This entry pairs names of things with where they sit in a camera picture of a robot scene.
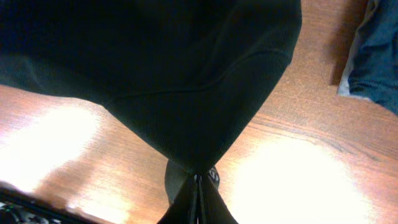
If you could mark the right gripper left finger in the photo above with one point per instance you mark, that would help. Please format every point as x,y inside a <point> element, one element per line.
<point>184,208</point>

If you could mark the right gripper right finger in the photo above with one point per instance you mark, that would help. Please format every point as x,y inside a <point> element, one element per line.
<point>212,209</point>

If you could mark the black t-shirt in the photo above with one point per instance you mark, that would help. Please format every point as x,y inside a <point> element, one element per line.
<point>185,76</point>

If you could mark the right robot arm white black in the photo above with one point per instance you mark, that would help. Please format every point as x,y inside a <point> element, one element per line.
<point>197,201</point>

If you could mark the navy folded garment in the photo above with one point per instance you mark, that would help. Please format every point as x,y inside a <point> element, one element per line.
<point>374,72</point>

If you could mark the grey folded garment bottom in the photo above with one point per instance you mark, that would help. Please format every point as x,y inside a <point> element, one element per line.
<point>343,88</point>

